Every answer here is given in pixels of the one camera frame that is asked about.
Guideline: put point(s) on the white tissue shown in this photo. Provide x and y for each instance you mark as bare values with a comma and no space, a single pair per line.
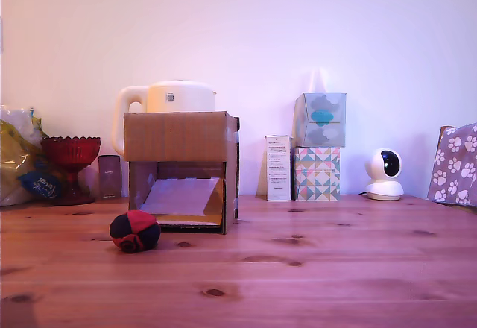
317,82

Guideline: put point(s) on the red glass footed bowl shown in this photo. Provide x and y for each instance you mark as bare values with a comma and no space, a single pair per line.
71,149

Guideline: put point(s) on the paw-print fabric bag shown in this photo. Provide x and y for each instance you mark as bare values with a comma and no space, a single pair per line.
454,164

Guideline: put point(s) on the cardboard dice tower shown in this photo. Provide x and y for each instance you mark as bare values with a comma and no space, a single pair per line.
175,136

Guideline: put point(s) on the grey cloud-print tissue box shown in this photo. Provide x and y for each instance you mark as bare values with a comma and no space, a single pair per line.
320,119

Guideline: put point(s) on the cream electric kettle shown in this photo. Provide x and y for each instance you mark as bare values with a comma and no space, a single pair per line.
179,97

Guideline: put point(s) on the tall white printed box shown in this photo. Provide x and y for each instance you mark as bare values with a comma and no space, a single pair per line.
278,167

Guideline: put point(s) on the small grey box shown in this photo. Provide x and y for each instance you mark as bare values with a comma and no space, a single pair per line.
110,177

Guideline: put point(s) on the red and black footbag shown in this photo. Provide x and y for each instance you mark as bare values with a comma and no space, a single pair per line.
139,223

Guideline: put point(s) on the yellow and white plastic bag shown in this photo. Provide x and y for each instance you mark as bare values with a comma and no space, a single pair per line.
15,149

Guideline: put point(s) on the small white round camera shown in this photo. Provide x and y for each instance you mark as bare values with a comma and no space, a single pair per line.
384,171

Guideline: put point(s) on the geometric pattern box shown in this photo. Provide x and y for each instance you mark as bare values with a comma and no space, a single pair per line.
316,173

